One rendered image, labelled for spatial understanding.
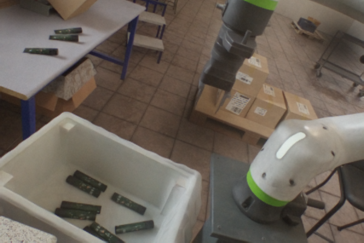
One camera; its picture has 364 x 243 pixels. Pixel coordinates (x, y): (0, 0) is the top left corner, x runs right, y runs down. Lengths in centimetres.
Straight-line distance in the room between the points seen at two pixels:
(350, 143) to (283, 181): 19
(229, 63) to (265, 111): 201
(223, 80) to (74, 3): 132
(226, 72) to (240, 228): 37
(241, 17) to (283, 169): 33
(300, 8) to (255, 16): 1000
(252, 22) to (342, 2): 16
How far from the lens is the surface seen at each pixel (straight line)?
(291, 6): 1043
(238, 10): 52
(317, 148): 60
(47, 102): 197
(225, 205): 70
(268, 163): 62
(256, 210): 70
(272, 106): 252
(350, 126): 71
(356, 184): 176
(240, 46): 48
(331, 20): 1091
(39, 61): 136
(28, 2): 189
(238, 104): 249
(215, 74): 58
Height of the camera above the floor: 143
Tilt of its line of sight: 33 degrees down
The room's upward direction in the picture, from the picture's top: 22 degrees clockwise
